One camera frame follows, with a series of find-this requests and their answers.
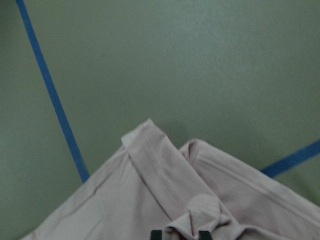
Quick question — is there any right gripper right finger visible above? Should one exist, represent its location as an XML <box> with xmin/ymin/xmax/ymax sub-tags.
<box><xmin>198</xmin><ymin>230</ymin><xmax>211</xmax><ymax>240</ymax></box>

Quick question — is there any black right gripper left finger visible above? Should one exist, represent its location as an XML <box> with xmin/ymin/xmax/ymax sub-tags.
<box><xmin>150</xmin><ymin>230</ymin><xmax>163</xmax><ymax>240</ymax></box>

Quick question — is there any pink t-shirt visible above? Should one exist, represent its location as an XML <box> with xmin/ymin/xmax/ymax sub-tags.
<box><xmin>26</xmin><ymin>120</ymin><xmax>320</xmax><ymax>240</ymax></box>

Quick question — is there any long horizontal blue tape line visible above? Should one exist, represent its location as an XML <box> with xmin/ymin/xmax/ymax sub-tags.
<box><xmin>261</xmin><ymin>139</ymin><xmax>320</xmax><ymax>178</ymax></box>

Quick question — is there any long vertical blue tape line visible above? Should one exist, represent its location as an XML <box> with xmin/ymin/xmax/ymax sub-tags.
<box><xmin>16</xmin><ymin>0</ymin><xmax>90</xmax><ymax>183</ymax></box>

